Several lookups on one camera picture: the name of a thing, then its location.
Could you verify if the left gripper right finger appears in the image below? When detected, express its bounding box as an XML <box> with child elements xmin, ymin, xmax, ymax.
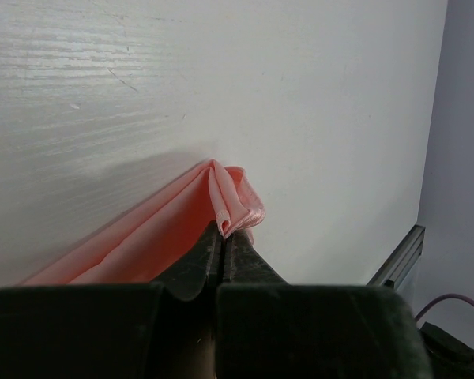
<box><xmin>216</xmin><ymin>232</ymin><xmax>433</xmax><ymax>378</ymax></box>

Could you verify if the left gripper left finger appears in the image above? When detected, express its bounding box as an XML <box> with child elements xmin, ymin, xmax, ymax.
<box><xmin>0</xmin><ymin>223</ymin><xmax>223</xmax><ymax>378</ymax></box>

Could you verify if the pink satin napkin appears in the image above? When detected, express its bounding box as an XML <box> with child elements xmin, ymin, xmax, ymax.
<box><xmin>24</xmin><ymin>159</ymin><xmax>265</xmax><ymax>286</ymax></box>

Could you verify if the aluminium frame rail right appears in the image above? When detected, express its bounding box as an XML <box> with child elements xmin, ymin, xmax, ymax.
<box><xmin>367</xmin><ymin>225</ymin><xmax>425</xmax><ymax>291</ymax></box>

